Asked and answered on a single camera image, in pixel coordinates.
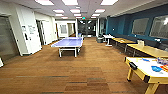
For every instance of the blue ping pong table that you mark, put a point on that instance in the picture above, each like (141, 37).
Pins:
(68, 42)

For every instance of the small white table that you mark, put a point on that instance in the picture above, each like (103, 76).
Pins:
(108, 36)

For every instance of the rectangular ceiling light panel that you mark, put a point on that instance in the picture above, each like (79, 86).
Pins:
(101, 10)
(109, 1)
(44, 2)
(75, 10)
(58, 11)
(70, 1)

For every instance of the long wooden table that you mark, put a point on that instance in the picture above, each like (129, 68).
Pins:
(150, 50)
(122, 40)

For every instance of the dark hallway doorway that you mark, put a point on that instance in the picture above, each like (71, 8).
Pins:
(43, 32)
(8, 38)

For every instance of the framed interior window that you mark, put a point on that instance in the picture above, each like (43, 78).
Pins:
(160, 26)
(140, 26)

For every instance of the yellow game table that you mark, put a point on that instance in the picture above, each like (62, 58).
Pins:
(143, 75)

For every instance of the purple plastic bowl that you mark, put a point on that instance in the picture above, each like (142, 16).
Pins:
(161, 61)

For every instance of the orange red bowl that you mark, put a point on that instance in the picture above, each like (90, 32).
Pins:
(165, 68)

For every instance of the white wall notice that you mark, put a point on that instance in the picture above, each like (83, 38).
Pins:
(29, 30)

